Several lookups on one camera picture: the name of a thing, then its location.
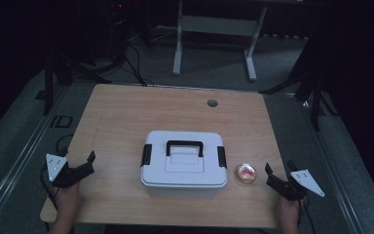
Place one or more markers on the person's left hand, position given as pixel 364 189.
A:
pixel 66 201

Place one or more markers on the black floor bracket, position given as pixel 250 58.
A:
pixel 61 121

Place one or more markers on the grey round table grommet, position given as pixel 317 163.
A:
pixel 212 103

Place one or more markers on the white plastic storage box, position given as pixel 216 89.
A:
pixel 183 192

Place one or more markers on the person's right hand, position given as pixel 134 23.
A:
pixel 289 211

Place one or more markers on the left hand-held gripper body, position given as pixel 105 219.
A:
pixel 61 174

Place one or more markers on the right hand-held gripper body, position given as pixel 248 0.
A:
pixel 300 183

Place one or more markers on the white metal stand frame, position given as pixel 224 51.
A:
pixel 219 26

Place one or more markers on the round gold tin red centre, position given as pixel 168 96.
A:
pixel 246 173

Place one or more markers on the black metal stand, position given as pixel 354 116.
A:
pixel 315 94
pixel 50 84

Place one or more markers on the metal floor rail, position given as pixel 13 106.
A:
pixel 331 169
pixel 19 156

